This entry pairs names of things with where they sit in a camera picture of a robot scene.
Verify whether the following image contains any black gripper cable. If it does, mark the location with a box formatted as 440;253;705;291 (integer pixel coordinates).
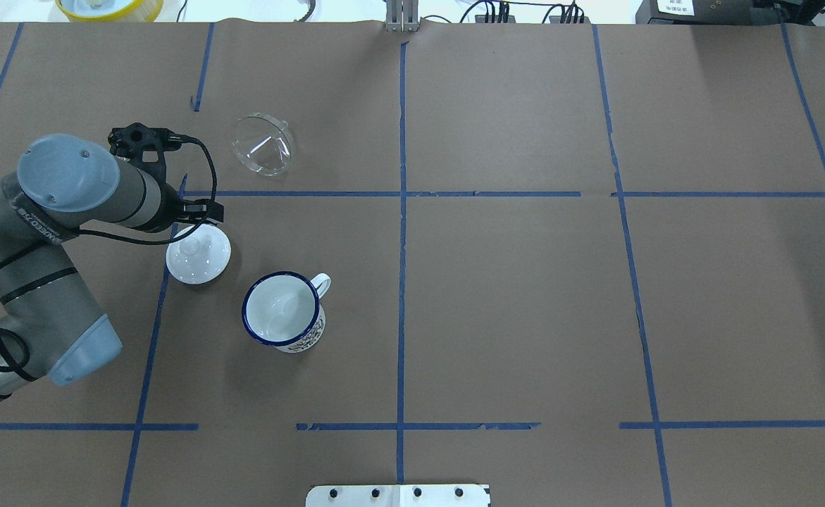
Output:
0;134;218;311

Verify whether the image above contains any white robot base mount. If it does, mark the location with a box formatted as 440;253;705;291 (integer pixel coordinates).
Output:
305;484;492;506

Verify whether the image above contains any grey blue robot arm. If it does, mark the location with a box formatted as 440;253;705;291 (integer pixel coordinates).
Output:
0;123;223;402

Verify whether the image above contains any white ceramic lid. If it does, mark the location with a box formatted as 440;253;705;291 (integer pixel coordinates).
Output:
165;224;232;284

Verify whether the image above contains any black box device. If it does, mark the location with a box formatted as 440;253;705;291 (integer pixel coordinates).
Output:
634;1;753;26

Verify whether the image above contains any white enamel mug blue rim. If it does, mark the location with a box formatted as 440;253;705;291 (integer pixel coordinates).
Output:
241;270;332;353

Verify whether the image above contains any yellow tape roll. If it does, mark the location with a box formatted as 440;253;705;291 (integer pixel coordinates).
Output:
54;1;165;23

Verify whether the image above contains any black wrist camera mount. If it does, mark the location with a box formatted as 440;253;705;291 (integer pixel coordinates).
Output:
107;123;184;184

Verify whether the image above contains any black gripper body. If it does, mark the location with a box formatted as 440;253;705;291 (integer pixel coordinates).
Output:
146;177;205;233

